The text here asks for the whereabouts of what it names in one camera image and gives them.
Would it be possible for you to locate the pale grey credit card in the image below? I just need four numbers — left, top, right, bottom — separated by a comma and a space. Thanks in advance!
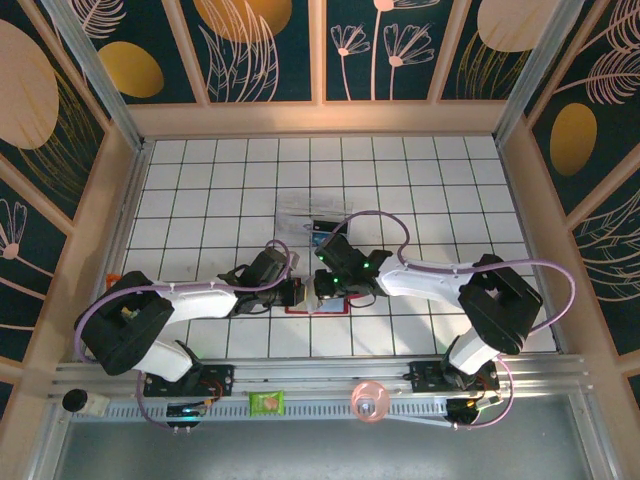
299, 277, 324, 314

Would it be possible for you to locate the red card holder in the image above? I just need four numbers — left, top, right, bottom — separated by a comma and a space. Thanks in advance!
284, 294, 381, 316

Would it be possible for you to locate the clear acrylic organizer box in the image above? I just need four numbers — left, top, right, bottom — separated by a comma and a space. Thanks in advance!
274, 198, 355, 247

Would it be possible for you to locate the green snack packet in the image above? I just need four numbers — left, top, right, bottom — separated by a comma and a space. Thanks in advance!
248, 390, 286, 417

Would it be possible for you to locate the pink plastic cup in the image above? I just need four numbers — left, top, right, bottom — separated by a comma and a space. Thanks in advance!
351, 380, 391, 426

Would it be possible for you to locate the black electronics module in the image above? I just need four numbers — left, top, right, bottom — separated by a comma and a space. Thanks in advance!
166, 402, 206, 432
446, 397, 504, 431

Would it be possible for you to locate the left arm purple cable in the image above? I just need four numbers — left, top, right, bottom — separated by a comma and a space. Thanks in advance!
73, 239, 294, 432

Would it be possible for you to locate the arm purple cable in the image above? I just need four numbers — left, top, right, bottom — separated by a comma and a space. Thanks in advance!
73, 239, 294, 432
329, 210, 578, 432

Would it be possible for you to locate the aluminium mounting rail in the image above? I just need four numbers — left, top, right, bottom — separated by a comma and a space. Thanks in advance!
49, 354, 594, 401

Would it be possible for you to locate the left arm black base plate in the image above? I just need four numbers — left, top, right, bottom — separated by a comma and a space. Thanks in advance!
143, 363, 236, 398

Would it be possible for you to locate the slotted grey cable tray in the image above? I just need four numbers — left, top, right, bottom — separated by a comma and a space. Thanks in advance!
97, 397, 451, 422

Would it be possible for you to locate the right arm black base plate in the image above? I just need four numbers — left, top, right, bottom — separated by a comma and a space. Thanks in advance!
408, 359, 501, 394

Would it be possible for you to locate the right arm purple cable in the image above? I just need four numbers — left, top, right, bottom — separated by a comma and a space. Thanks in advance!
329, 210, 578, 432

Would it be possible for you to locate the black knob white switch box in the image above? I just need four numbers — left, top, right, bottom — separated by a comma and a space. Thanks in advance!
61, 388, 109, 417

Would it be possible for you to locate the aluminium frame post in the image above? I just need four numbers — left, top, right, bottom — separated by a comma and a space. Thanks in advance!
493, 0, 586, 146
42, 0, 146, 151

